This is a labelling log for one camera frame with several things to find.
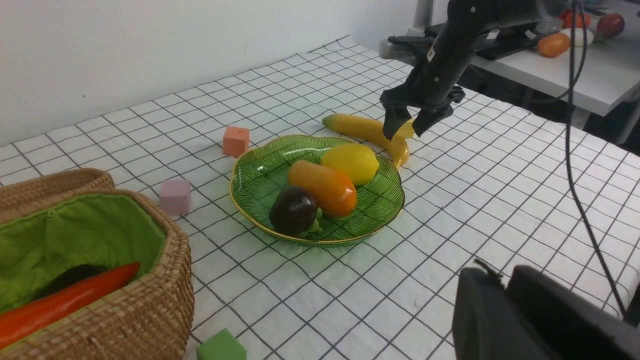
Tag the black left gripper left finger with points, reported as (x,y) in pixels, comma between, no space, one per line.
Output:
(486,324)

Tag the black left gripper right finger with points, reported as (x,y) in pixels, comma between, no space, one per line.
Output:
(571,326)

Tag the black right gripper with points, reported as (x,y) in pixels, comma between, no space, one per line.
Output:
(438,64)

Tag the yellow toy banana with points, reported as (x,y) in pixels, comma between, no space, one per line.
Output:
(368,129)

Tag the yellow toy lemon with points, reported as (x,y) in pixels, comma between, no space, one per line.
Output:
(358,162)

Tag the orange toy mango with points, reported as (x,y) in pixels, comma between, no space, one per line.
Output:
(332,190)

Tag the purple toy mangosteen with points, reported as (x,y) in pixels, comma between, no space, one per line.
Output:
(295,213)

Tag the purple toy eggplant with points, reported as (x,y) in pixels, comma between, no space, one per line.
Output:
(68,278)

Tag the orange toy carrot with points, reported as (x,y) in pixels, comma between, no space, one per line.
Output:
(21,322)

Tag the yellow foam cube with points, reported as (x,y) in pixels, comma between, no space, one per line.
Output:
(406,130)

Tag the white grid tablecloth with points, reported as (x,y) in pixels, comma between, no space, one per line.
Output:
(489,182)

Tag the orange toy fruit on table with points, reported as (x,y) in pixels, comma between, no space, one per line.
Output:
(553,45)

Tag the orange foam cube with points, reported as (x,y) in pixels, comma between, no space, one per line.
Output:
(235,141)

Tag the red toy tomato on table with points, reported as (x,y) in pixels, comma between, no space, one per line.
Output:
(580,20)

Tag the white toy egg on table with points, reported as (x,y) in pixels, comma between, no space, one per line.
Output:
(582,38)

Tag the red toy apple on table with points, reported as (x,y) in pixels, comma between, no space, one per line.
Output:
(610,25)

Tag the pink foam cube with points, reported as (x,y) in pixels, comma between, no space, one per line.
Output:
(175,196)

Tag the green foam cube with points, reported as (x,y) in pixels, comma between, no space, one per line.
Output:
(221,346)

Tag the woven wicker basket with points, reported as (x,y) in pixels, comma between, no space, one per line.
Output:
(150,318)

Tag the woven wicker basket lid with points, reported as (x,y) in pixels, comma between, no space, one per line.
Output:
(29,191)

